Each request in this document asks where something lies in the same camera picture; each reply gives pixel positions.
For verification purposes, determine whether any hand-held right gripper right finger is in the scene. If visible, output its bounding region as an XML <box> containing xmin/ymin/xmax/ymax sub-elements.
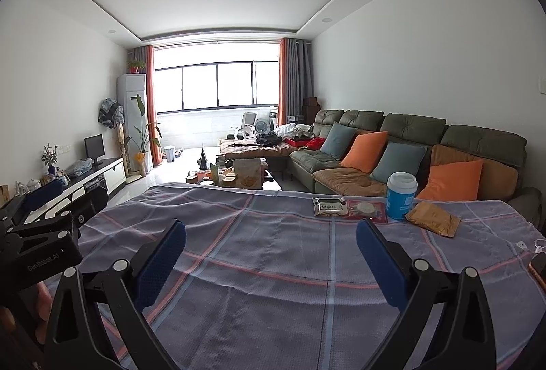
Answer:
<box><xmin>356</xmin><ymin>217</ymin><xmax>508</xmax><ymax>370</ymax></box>

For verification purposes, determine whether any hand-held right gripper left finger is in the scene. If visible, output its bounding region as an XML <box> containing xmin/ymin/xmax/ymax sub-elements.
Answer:
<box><xmin>43</xmin><ymin>218</ymin><xmax>188</xmax><ymax>370</ymax></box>

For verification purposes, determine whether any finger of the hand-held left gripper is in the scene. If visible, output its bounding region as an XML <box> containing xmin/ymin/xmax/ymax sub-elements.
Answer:
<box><xmin>0</xmin><ymin>178</ymin><xmax>66</xmax><ymax>228</ymax></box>
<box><xmin>60</xmin><ymin>184</ymin><xmax>110</xmax><ymax>236</ymax></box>

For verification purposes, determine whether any person's left hand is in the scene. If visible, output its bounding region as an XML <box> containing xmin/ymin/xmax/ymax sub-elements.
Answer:
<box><xmin>0</xmin><ymin>280</ymin><xmax>54</xmax><ymax>337</ymax></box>

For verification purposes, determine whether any blue vase with branches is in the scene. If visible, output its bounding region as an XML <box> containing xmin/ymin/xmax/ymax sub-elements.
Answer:
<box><xmin>41</xmin><ymin>144</ymin><xmax>59</xmax><ymax>176</ymax></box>

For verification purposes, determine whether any white black media cabinet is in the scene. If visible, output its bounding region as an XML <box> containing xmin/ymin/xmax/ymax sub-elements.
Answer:
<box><xmin>11</xmin><ymin>157</ymin><xmax>127</xmax><ymax>226</ymax></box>

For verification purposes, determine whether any red round biscuit packet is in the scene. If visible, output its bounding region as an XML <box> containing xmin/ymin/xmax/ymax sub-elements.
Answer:
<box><xmin>346</xmin><ymin>200</ymin><xmax>389</xmax><ymax>224</ymax></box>

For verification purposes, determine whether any black computer monitor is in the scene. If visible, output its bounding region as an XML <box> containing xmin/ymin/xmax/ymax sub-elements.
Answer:
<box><xmin>84</xmin><ymin>134</ymin><xmax>106</xmax><ymax>166</ymax></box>

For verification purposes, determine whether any blue cup with white lid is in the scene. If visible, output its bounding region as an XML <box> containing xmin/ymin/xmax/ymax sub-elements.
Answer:
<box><xmin>386</xmin><ymin>171</ymin><xmax>419</xmax><ymax>221</ymax></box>

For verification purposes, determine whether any brown kraft paper packet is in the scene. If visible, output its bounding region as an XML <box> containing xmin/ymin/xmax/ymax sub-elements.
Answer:
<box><xmin>405</xmin><ymin>201</ymin><xmax>462</xmax><ymax>238</ymax></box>

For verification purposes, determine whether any grey green snack packet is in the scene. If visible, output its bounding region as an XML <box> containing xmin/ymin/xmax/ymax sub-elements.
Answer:
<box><xmin>313</xmin><ymin>196</ymin><xmax>350</xmax><ymax>218</ymax></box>

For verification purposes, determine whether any brown sofa blanket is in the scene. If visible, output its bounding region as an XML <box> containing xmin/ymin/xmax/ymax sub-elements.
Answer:
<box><xmin>313</xmin><ymin>144</ymin><xmax>519</xmax><ymax>202</ymax></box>

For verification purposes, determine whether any tall leafy plant yellow pot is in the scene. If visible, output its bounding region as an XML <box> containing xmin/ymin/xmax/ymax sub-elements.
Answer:
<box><xmin>128</xmin><ymin>94</ymin><xmax>163</xmax><ymax>174</ymax></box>

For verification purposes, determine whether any large teal cushion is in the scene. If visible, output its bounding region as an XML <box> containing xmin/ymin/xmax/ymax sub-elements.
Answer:
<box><xmin>369</xmin><ymin>142</ymin><xmax>428</xmax><ymax>184</ymax></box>

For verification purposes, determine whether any cloth covered standing fan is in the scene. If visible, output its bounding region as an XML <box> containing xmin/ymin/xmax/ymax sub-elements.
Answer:
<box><xmin>98</xmin><ymin>98</ymin><xmax>125</xmax><ymax>171</ymax></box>

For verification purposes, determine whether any purple plaid tablecloth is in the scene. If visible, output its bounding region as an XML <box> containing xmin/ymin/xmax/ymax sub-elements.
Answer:
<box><xmin>43</xmin><ymin>181</ymin><xmax>546</xmax><ymax>370</ymax></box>

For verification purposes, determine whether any orange cushion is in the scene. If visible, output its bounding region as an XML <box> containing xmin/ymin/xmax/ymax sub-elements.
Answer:
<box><xmin>416</xmin><ymin>159</ymin><xmax>485</xmax><ymax>202</ymax></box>
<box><xmin>340</xmin><ymin>131</ymin><xmax>389</xmax><ymax>174</ymax></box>

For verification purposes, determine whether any white floor air conditioner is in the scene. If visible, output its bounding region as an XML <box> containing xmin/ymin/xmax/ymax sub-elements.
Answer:
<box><xmin>117</xmin><ymin>73</ymin><xmax>148</xmax><ymax>174</ymax></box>

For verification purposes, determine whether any brown paper bag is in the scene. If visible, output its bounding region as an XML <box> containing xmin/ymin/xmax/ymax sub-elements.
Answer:
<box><xmin>234</xmin><ymin>159</ymin><xmax>264</xmax><ymax>189</ymax></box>

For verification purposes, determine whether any small teal cushion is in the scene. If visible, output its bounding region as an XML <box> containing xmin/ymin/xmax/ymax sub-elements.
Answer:
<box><xmin>320</xmin><ymin>122</ymin><xmax>357</xmax><ymax>160</ymax></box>

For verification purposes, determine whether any dark glass coffee table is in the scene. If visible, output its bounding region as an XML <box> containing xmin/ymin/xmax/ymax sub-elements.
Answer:
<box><xmin>185</xmin><ymin>169</ymin><xmax>282</xmax><ymax>192</ymax></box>

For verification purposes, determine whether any orange grey curtain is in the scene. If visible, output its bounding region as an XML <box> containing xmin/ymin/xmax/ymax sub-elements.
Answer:
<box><xmin>132</xmin><ymin>45</ymin><xmax>163</xmax><ymax>166</ymax></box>
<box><xmin>278</xmin><ymin>37</ymin><xmax>316</xmax><ymax>125</ymax></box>

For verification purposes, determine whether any green leather sofa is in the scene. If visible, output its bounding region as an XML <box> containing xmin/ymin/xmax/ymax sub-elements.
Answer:
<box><xmin>288</xmin><ymin>109</ymin><xmax>542</xmax><ymax>221</ymax></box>

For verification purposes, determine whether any brown upholstered bench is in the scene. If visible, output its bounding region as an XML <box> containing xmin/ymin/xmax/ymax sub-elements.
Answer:
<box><xmin>219</xmin><ymin>140</ymin><xmax>299</xmax><ymax>161</ymax></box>

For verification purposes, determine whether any orange cased phone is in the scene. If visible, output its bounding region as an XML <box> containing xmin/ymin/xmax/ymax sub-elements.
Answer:
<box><xmin>529</xmin><ymin>252</ymin><xmax>546</xmax><ymax>289</ymax></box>

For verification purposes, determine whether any white clothes pile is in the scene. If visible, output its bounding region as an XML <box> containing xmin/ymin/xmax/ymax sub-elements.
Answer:
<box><xmin>275</xmin><ymin>123</ymin><xmax>314</xmax><ymax>138</ymax></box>

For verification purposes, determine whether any white office chair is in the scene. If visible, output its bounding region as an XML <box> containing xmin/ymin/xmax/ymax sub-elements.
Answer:
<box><xmin>230</xmin><ymin>113</ymin><xmax>258</xmax><ymax>140</ymax></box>

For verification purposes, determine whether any dark wooden corner cabinet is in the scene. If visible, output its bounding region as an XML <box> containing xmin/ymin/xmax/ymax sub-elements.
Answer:
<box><xmin>303</xmin><ymin>97</ymin><xmax>322</xmax><ymax>123</ymax></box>

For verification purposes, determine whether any large balcony window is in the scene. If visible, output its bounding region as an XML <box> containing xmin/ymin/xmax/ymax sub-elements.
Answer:
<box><xmin>154</xmin><ymin>38</ymin><xmax>281</xmax><ymax>115</ymax></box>

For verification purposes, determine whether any white charging cable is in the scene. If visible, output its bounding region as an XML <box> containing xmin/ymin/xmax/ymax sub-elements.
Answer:
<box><xmin>507</xmin><ymin>239</ymin><xmax>546</xmax><ymax>257</ymax></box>

